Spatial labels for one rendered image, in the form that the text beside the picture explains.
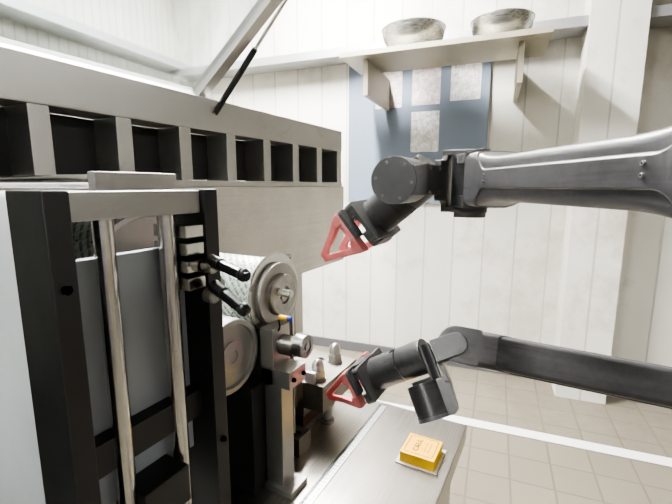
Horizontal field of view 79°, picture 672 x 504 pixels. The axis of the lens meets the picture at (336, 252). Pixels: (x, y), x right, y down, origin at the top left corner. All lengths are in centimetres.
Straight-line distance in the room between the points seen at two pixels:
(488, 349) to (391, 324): 285
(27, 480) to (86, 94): 62
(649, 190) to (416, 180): 25
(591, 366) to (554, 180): 40
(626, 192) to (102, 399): 43
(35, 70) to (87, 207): 54
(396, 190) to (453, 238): 279
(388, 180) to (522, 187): 16
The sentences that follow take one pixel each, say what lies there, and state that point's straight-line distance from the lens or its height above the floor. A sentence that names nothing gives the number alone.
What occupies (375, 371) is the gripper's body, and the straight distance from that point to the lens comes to 73.
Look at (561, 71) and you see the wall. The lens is 334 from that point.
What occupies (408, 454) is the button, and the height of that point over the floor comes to 92.
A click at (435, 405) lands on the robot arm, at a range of 69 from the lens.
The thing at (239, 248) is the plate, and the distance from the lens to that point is 115.
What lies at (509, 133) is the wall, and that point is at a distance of 325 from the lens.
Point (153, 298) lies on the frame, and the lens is 43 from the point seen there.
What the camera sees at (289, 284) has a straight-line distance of 74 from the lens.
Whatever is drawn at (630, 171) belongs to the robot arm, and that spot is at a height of 145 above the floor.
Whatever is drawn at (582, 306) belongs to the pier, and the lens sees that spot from 314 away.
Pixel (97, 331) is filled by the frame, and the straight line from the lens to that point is 40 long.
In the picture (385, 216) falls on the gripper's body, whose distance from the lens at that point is 57.
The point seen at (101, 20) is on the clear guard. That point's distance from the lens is 90.
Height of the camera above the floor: 144
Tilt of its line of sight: 9 degrees down
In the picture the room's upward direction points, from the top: straight up
